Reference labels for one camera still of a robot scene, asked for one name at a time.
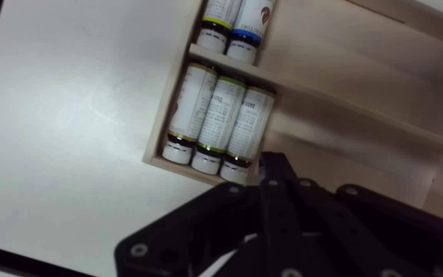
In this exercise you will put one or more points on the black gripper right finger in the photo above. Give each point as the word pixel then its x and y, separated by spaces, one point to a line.
pixel 382 237

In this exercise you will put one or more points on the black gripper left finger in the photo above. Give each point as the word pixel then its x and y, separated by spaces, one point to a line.
pixel 188 239

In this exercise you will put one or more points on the white bottle blue band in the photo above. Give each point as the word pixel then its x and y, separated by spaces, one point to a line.
pixel 248 33

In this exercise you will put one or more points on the small white paint bottle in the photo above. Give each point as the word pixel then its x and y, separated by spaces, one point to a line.
pixel 248 134

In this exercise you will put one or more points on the white bottle yellow band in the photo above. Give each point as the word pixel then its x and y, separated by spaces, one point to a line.
pixel 217 23

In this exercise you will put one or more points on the white bottle green band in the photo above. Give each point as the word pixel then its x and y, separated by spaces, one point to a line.
pixel 219 123

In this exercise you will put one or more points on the white bottle dark band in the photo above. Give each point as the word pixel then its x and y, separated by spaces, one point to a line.
pixel 189 111

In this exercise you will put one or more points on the light wooden tray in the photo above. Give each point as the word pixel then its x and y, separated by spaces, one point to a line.
pixel 359 93

